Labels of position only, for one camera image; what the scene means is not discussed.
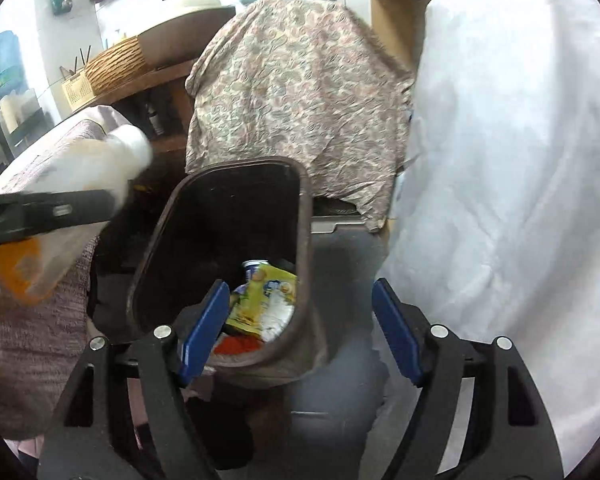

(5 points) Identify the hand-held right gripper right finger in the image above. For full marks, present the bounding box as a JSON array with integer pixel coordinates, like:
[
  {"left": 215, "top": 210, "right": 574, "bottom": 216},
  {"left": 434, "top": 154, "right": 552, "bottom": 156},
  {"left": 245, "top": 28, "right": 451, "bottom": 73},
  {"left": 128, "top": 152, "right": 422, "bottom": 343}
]
[{"left": 371, "top": 277, "right": 563, "bottom": 480}]

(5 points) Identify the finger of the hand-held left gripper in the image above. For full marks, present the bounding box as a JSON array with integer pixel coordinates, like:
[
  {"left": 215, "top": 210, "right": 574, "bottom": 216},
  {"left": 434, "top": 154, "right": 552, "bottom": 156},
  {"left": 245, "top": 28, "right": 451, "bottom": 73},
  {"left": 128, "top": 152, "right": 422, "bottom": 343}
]
[{"left": 0, "top": 187, "right": 120, "bottom": 248}]

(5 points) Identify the dark plastic trash bin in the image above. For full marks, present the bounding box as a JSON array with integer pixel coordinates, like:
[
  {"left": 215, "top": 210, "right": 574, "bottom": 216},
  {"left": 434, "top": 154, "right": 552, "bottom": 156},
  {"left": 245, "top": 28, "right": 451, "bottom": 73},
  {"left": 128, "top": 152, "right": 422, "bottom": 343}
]
[{"left": 127, "top": 157, "right": 331, "bottom": 386}]

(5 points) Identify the white plastic sheet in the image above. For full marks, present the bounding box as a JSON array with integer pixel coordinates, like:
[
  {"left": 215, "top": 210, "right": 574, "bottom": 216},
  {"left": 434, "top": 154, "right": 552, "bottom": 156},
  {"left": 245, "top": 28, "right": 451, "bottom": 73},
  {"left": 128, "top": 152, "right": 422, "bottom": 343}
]
[{"left": 370, "top": 0, "right": 600, "bottom": 476}]

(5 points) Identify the white paper roll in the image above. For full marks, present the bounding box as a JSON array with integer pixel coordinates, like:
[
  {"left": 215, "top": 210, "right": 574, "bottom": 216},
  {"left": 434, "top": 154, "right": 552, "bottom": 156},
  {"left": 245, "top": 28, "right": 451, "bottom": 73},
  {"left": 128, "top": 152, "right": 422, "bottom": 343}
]
[{"left": 0, "top": 89, "right": 36, "bottom": 126}]

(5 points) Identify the bundle of dark chopsticks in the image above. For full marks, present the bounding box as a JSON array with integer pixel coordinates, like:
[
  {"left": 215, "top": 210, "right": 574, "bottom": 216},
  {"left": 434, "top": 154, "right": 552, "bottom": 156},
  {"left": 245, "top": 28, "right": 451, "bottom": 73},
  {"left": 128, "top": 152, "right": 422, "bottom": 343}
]
[{"left": 60, "top": 46, "right": 93, "bottom": 78}]

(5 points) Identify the yellow snack packet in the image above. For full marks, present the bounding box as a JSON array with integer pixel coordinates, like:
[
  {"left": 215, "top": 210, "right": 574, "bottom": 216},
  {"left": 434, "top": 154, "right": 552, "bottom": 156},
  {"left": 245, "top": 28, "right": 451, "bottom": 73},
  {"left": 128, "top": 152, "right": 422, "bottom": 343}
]
[{"left": 225, "top": 265, "right": 298, "bottom": 343}]

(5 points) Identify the wooden side cabinet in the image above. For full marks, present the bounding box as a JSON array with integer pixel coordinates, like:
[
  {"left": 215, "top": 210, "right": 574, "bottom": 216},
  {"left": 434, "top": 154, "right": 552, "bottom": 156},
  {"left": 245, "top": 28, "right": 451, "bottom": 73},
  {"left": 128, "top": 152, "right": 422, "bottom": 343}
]
[{"left": 370, "top": 0, "right": 441, "bottom": 73}]

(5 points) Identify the floral patterned cloth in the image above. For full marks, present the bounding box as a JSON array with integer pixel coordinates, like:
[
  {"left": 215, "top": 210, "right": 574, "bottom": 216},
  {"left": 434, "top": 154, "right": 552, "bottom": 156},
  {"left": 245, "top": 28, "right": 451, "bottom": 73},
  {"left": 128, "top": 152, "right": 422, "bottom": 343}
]
[{"left": 185, "top": 0, "right": 416, "bottom": 233}]

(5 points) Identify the brown appliance with white lid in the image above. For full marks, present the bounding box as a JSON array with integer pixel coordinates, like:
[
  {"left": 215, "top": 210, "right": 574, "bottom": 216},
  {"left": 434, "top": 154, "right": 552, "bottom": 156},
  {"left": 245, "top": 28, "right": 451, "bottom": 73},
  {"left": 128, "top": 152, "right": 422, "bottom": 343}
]
[{"left": 139, "top": 0, "right": 237, "bottom": 68}]

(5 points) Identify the wicker basket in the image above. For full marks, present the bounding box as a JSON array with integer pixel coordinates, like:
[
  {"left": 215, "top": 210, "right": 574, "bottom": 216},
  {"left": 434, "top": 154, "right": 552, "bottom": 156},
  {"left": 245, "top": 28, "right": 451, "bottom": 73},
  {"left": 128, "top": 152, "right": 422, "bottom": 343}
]
[{"left": 83, "top": 36, "right": 148, "bottom": 97}]

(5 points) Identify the blue water jug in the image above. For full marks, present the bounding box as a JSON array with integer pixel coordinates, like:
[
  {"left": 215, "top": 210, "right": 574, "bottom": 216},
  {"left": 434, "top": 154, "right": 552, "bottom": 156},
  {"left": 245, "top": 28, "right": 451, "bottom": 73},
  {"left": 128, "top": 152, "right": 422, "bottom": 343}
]
[{"left": 0, "top": 30, "right": 31, "bottom": 101}]

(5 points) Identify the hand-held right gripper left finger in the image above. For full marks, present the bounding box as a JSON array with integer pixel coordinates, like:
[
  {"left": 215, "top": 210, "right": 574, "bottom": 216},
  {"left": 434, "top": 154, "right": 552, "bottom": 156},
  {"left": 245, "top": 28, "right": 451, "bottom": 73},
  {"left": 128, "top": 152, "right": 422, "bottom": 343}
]
[{"left": 37, "top": 280, "right": 231, "bottom": 480}]

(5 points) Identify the dark wooden counter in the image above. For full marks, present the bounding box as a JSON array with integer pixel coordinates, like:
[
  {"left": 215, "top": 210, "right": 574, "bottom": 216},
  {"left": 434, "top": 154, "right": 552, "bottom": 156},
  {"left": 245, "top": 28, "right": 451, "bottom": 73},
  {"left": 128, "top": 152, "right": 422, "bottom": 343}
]
[{"left": 80, "top": 60, "right": 196, "bottom": 111}]

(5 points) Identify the white orange snack packet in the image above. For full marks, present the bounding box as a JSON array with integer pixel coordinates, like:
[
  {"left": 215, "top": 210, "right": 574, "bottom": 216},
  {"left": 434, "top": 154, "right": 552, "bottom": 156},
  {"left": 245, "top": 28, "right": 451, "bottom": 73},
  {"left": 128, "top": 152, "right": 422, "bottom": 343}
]
[{"left": 0, "top": 125, "right": 155, "bottom": 307}]

